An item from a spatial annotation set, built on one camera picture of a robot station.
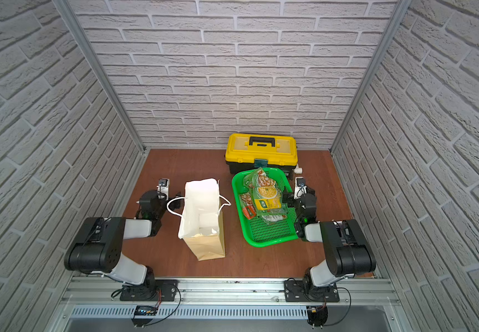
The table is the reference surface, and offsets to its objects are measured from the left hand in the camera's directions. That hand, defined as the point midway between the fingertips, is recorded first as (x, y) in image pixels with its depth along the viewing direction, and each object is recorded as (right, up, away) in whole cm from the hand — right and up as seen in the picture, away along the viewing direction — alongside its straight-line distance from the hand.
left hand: (163, 188), depth 94 cm
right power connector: (+64, -42, -24) cm, 80 cm away
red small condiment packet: (+40, -10, -5) cm, 42 cm away
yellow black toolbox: (+41, +18, +3) cm, 45 cm away
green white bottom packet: (+51, -12, -4) cm, 53 cm away
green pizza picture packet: (+45, +2, +3) cm, 45 cm away
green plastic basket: (+45, -18, -6) cm, 49 cm away
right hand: (+63, +1, -2) cm, 63 cm away
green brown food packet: (+39, -5, -2) cm, 39 cm away
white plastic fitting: (+66, +9, +12) cm, 68 cm away
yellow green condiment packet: (+49, -4, 0) cm, 49 cm away
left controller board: (+3, -43, -23) cm, 49 cm away
